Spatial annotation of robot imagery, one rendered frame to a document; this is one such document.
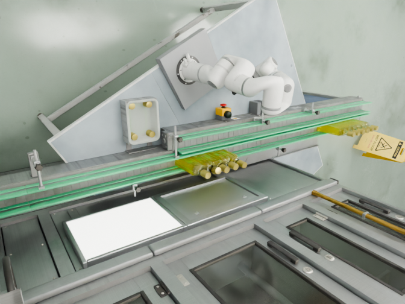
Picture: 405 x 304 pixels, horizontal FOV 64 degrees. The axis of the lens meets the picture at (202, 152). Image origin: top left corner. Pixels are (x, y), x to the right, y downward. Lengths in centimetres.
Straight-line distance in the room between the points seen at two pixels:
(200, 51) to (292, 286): 125
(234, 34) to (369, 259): 138
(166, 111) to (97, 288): 101
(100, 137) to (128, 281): 78
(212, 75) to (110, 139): 62
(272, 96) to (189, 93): 59
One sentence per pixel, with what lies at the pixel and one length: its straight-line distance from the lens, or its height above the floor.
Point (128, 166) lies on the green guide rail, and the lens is 161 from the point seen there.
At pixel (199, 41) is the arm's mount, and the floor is 80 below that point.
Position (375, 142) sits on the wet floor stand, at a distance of 481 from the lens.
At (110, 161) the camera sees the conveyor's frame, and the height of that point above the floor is 86.
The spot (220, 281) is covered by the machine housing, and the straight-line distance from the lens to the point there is 121.
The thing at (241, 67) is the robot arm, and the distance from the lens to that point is 152.
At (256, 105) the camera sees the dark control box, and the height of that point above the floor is 82.
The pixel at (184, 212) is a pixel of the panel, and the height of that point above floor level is 121.
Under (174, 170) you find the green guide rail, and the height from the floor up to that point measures 94.
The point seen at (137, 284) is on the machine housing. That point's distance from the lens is 122.
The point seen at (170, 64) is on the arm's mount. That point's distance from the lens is 176.
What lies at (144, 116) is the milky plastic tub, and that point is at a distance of 176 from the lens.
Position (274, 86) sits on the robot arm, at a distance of 141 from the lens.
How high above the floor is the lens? 235
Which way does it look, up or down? 52 degrees down
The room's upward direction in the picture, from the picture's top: 115 degrees clockwise
